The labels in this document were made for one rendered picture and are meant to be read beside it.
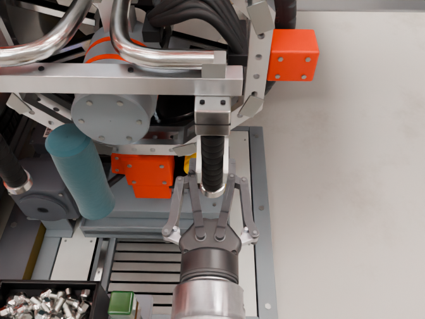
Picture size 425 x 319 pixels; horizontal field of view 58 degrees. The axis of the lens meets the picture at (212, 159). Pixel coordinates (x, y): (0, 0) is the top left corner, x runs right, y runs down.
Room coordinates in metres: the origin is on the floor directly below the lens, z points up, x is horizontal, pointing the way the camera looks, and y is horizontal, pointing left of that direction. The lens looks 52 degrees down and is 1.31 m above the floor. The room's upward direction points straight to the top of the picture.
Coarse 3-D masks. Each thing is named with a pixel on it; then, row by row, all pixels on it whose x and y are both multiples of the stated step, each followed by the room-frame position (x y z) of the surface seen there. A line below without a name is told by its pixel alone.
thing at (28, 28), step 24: (0, 0) 0.68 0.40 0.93; (24, 0) 0.70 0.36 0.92; (48, 0) 0.87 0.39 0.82; (24, 24) 0.73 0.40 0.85; (48, 24) 0.82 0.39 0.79; (96, 24) 0.70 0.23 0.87; (72, 48) 0.70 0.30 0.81; (168, 48) 0.69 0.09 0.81; (192, 48) 0.70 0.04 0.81; (216, 48) 0.69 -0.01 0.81; (72, 96) 0.68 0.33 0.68; (168, 96) 0.75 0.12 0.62; (192, 96) 0.73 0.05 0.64; (168, 120) 0.67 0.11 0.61
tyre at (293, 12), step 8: (280, 0) 0.67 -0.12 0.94; (288, 0) 0.67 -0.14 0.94; (280, 8) 0.67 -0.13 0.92; (288, 8) 0.67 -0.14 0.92; (296, 8) 0.68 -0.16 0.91; (280, 16) 0.66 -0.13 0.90; (288, 16) 0.66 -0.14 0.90; (280, 24) 0.67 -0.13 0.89; (288, 24) 0.67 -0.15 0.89; (184, 120) 0.67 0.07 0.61; (192, 120) 0.67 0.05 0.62
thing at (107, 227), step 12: (108, 156) 0.91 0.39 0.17; (228, 156) 0.91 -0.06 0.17; (108, 168) 0.87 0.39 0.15; (84, 228) 0.61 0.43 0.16; (96, 228) 0.61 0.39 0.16; (108, 228) 0.61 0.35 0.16; (120, 228) 0.61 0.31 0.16; (132, 228) 0.61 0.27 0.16; (144, 228) 0.61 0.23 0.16; (156, 228) 0.61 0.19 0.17; (180, 228) 0.61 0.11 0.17
